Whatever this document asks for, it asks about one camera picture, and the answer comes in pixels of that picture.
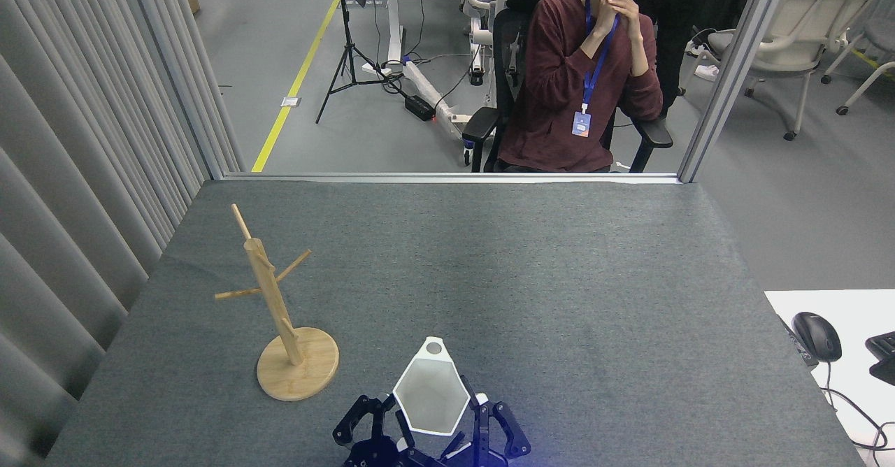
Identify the white wheeled stand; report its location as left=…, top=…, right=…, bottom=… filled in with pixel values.
left=459, top=0, right=525, bottom=115

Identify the seated person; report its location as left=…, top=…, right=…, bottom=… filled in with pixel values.
left=496, top=0, right=664, bottom=173

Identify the yellow floor tape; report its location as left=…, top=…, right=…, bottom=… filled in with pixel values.
left=250, top=0, right=359, bottom=173

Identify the white desk frame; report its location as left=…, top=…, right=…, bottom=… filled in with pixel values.
left=381, top=0, right=483, bottom=143

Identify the wooden cup rack stand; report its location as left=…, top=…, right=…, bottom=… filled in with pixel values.
left=215, top=203, right=341, bottom=403

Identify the dark grey felt mat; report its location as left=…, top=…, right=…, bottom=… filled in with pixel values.
left=43, top=179, right=866, bottom=467

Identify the white floor socket strip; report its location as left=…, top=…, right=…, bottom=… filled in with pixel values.
left=689, top=30, right=721, bottom=81

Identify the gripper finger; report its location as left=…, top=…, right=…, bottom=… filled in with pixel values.
left=439, top=375, right=492, bottom=464
left=492, top=401, right=532, bottom=459
left=394, top=408, right=420, bottom=454
left=332, top=394, right=396, bottom=448

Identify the black keyboard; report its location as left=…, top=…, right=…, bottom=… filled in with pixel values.
left=865, top=331, right=895, bottom=387

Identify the black mouse cable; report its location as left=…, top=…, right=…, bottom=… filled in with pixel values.
left=818, top=361, right=895, bottom=454

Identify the black office chair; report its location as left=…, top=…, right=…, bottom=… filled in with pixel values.
left=461, top=0, right=674, bottom=174

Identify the black tripod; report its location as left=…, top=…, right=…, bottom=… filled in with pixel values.
left=315, top=0, right=420, bottom=125

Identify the grey curtain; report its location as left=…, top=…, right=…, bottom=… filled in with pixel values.
left=0, top=0, right=247, bottom=467

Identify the person's right hand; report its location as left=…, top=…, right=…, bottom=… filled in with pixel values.
left=593, top=0, right=623, bottom=40

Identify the black computer mouse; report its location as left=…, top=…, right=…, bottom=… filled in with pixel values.
left=792, top=312, right=843, bottom=364

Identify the white side table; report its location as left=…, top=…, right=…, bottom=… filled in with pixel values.
left=764, top=289, right=895, bottom=467

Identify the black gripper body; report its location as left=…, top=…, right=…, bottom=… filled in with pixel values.
left=447, top=450, right=511, bottom=467
left=343, top=438, right=438, bottom=467

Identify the black flat device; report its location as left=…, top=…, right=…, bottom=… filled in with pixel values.
left=778, top=315, right=819, bottom=370

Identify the silver aluminium post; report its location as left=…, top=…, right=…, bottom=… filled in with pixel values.
left=677, top=0, right=798, bottom=185

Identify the pale office chair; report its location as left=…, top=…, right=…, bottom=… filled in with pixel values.
left=820, top=0, right=895, bottom=116

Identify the silver table rail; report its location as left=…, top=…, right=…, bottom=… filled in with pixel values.
left=222, top=171, right=682, bottom=185

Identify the white hexagonal cup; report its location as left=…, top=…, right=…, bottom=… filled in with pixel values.
left=392, top=336, right=472, bottom=438

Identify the blue lanyard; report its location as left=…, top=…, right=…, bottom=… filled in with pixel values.
left=582, top=0, right=622, bottom=115

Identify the person's left hand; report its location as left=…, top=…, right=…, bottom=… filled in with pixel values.
left=607, top=0, right=643, bottom=41

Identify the white office chair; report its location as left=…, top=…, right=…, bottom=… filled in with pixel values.
left=706, top=0, right=876, bottom=141

